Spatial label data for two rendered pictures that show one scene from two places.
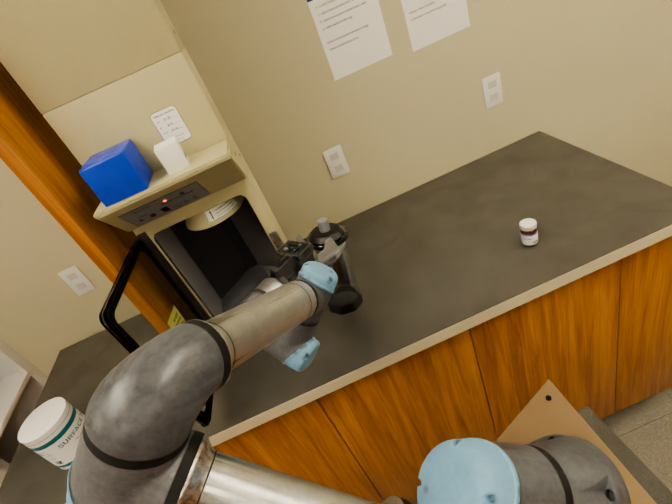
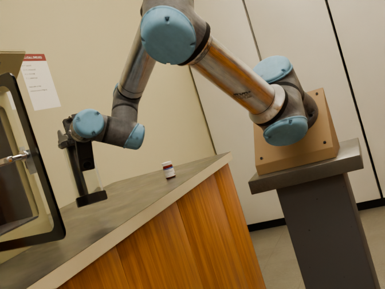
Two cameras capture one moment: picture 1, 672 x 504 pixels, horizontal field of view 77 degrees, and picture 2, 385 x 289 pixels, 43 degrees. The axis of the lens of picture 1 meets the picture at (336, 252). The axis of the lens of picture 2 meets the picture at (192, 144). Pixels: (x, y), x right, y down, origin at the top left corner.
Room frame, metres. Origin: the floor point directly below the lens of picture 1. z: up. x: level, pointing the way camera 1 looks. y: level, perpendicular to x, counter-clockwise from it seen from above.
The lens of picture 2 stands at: (-0.03, 1.34, 1.18)
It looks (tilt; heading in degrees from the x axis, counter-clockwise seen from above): 4 degrees down; 293
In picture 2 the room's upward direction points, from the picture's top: 17 degrees counter-clockwise
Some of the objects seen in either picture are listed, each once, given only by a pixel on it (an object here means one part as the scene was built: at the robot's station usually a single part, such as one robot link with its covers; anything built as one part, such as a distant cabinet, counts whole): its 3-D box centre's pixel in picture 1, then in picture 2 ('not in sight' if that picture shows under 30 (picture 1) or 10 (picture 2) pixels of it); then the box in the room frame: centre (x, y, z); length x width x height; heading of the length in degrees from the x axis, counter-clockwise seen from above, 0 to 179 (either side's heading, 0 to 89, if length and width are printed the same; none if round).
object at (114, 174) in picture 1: (118, 172); not in sight; (0.96, 0.36, 1.55); 0.10 x 0.10 x 0.09; 0
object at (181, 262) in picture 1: (229, 243); not in sight; (1.14, 0.28, 1.19); 0.26 x 0.24 x 0.35; 90
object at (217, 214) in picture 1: (210, 203); not in sight; (1.12, 0.26, 1.34); 0.18 x 0.18 x 0.05
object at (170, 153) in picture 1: (172, 155); not in sight; (0.96, 0.24, 1.54); 0.05 x 0.05 x 0.06; 8
